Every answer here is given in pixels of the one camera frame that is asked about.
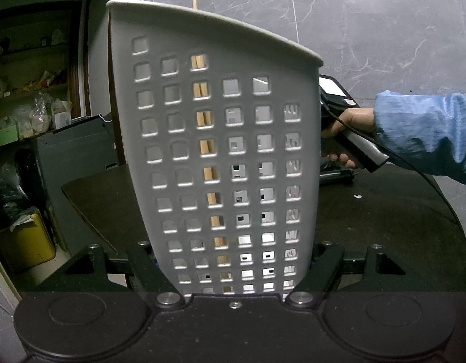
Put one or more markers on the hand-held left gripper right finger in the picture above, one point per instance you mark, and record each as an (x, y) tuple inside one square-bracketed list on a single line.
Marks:
[(323, 268)]

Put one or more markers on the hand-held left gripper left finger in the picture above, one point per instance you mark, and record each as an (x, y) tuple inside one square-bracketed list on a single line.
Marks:
[(149, 268)]

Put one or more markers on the white perforated utensil basket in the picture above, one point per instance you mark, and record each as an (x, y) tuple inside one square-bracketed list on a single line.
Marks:
[(236, 53)]

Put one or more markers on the person's right hand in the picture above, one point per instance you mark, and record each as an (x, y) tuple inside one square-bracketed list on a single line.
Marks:
[(359, 121)]

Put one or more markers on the yellow container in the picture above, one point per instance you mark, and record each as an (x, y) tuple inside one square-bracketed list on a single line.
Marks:
[(26, 240)]

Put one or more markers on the grey cabinet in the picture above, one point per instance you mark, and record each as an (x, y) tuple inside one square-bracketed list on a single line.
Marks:
[(74, 147)]

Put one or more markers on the black plastic bag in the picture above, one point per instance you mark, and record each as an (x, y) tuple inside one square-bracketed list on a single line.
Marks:
[(7, 193)]

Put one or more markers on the small white box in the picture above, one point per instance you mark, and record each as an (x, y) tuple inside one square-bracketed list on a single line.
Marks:
[(61, 115)]

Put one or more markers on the clear food bag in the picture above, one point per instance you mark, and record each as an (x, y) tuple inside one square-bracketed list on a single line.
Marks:
[(38, 115)]

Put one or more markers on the green box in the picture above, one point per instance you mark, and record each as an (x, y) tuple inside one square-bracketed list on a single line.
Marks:
[(5, 138)]

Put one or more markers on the wooden shelf unit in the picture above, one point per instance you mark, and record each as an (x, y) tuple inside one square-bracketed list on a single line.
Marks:
[(28, 60)]

